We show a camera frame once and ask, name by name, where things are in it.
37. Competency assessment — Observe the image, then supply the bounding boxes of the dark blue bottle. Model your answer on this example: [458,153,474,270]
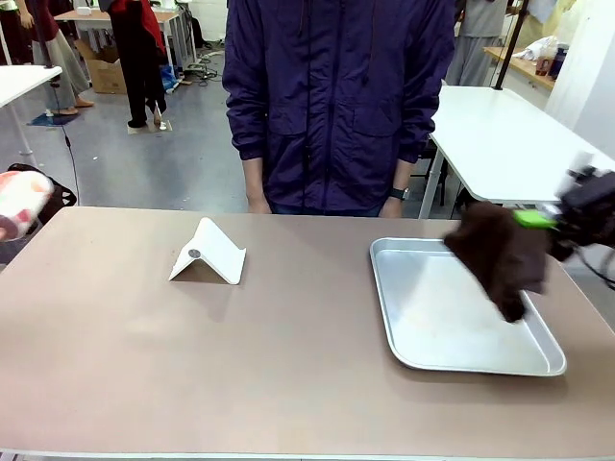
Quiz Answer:
[550,43,571,81]

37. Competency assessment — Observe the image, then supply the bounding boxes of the person's left hand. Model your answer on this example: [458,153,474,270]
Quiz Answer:
[378,196,410,219]

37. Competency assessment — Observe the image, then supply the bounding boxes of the black metal pole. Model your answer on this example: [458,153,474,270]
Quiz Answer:
[493,0,530,92]

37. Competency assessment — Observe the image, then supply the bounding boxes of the small white table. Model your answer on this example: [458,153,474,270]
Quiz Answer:
[0,64,64,169]

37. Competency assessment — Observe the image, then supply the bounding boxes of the wooden top background table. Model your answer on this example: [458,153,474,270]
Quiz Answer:
[53,8,198,73]

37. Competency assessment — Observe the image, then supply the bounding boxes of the brown cardboard box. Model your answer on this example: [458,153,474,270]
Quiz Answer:
[74,38,129,95]

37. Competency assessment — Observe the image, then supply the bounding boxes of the white crumpled bag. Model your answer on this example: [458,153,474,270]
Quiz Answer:
[511,36,561,61]

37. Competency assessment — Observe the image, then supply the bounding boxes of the bystander in grey clothes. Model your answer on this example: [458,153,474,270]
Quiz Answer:
[445,0,511,87]

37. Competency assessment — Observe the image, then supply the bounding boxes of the pink white lint roller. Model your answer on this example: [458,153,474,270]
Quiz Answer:
[0,171,55,241]

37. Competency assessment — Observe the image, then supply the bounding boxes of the blue jeans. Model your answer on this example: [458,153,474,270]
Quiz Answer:
[268,202,388,218]

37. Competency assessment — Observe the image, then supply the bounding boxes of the person's left forearm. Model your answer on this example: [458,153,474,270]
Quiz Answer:
[389,158,413,191]

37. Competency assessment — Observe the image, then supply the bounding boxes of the person in navy jacket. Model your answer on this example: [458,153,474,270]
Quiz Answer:
[221,0,456,212]

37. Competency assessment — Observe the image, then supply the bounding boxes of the thin black floor cable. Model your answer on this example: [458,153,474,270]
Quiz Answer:
[50,81,82,206]

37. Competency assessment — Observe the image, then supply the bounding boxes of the bystander in black and red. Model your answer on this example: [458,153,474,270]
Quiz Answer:
[108,0,169,130]

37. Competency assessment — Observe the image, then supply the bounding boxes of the large white table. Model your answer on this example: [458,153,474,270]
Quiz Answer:
[416,85,615,221]

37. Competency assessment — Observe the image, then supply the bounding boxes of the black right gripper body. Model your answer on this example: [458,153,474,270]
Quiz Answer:
[549,165,615,263]

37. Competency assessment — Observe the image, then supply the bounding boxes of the black chair with white marks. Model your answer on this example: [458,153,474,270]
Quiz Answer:
[7,161,79,227]

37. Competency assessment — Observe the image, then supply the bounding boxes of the bystander in grey skirt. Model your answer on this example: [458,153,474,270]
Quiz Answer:
[16,0,95,117]

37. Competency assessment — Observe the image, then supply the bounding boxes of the dark brown cloth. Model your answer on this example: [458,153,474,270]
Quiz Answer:
[442,200,553,324]

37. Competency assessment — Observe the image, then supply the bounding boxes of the silver metal tray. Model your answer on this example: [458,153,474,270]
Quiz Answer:
[369,236,568,378]

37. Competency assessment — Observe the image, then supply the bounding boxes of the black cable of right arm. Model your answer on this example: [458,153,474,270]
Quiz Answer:
[574,242,615,292]

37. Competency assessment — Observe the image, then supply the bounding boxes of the wooden workbench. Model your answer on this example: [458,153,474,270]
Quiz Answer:
[482,45,558,92]

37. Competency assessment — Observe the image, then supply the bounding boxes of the person's right forearm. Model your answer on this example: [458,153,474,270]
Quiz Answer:
[241,157,266,202]

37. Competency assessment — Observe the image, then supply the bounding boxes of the white folded stand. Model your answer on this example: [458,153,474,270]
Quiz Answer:
[167,216,247,287]

